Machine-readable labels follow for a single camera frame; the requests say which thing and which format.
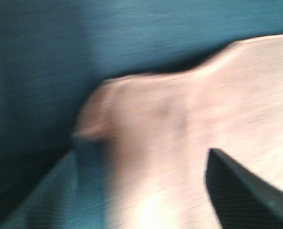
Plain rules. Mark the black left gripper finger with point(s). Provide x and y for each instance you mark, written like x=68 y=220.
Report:
x=241 y=199

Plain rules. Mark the brown towel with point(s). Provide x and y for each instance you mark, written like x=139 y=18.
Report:
x=158 y=128

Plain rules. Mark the black table cloth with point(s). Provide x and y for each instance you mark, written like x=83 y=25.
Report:
x=53 y=53

